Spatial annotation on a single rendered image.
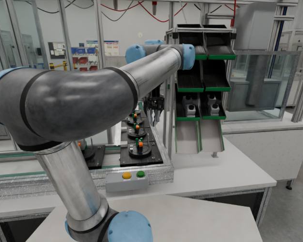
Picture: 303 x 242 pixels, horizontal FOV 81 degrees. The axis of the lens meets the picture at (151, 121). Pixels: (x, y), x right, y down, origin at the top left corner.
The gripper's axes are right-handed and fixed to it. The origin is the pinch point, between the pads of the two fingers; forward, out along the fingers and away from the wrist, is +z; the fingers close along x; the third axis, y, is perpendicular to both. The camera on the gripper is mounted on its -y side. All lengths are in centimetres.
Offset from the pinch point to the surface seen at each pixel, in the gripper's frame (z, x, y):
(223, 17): -65, 93, -122
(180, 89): -13.3, 15.9, -12.2
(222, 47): -33, 42, -23
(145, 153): 24.3, -2.3, -13.8
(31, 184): 30, -60, -3
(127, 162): 26.2, -13.1, -9.0
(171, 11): -69, 38, -127
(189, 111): -1.1, 21.4, -11.2
